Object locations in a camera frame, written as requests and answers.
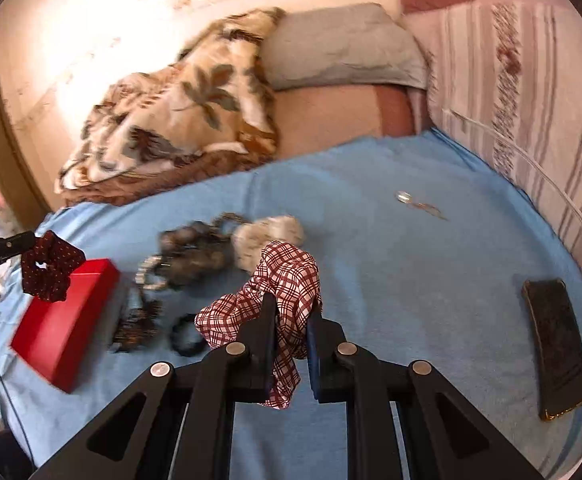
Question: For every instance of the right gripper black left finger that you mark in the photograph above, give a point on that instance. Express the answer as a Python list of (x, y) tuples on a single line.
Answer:
[(175, 422)]

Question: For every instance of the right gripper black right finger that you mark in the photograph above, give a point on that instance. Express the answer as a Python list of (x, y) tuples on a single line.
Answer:
[(405, 421)]

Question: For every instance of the dark red dotted scrunchie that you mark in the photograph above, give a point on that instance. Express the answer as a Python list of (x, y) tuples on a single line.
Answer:
[(47, 267)]

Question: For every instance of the black feather hair clip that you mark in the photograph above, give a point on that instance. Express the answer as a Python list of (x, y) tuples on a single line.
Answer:
[(137, 323)]

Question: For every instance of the grey sheer scrunchie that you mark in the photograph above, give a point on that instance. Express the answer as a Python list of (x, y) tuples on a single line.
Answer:
[(191, 253)]

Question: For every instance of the white dotted scrunchie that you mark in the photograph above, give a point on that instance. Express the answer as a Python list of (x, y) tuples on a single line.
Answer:
[(249, 239)]

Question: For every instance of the red jewelry box tray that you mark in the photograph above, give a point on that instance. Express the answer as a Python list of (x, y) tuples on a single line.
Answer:
[(52, 337)]

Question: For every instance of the black smartphone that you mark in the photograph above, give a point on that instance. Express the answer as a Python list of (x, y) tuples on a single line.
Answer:
[(558, 346)]

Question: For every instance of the light blue bed sheet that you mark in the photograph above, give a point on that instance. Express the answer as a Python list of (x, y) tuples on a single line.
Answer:
[(403, 284)]

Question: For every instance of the floral leaf print blanket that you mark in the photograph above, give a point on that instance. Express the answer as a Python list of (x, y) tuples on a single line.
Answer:
[(208, 114)]

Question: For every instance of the grey pillow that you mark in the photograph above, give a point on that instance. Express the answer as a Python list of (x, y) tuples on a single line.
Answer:
[(357, 44)]

